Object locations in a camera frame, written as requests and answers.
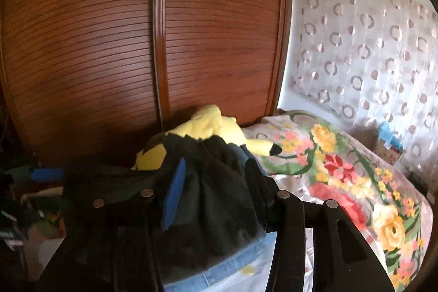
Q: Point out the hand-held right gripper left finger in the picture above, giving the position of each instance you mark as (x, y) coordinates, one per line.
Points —
(174, 189)

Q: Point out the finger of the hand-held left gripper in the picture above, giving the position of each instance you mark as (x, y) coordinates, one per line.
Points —
(48, 174)

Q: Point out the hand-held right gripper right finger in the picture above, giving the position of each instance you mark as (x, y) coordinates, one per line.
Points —
(291, 210)

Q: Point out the black pants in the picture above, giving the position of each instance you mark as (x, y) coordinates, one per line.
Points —
(212, 210)

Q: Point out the floral blanket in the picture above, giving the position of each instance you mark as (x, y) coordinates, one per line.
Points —
(342, 175)

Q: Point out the folded blue jeans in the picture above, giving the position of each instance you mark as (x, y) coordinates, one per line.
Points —
(239, 254)

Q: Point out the strawberry print bedsheet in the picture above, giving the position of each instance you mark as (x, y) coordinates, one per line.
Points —
(253, 273)

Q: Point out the yellow plush toy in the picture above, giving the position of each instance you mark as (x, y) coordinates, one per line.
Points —
(208, 121)

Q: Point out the blue tissue box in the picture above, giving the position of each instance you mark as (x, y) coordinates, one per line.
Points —
(390, 145)

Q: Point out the wooden slatted wardrobe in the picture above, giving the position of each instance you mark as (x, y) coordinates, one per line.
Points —
(102, 39)

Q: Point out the circle pattern sheer curtain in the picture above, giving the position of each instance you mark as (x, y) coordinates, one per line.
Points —
(359, 39)

